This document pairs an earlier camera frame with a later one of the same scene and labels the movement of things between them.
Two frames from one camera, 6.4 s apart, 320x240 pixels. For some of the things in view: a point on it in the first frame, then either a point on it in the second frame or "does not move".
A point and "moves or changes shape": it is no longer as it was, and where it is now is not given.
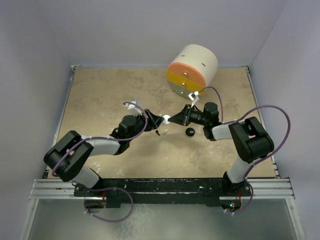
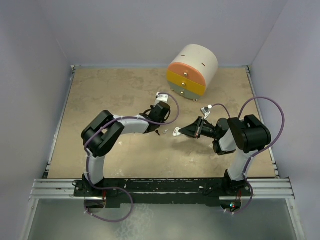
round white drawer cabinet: [193, 69] does not move
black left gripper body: [140, 125] -> [152, 107]
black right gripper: [183, 118] -> [195, 129]
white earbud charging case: [165, 120] moves or changes shape
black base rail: [166, 191] does not move
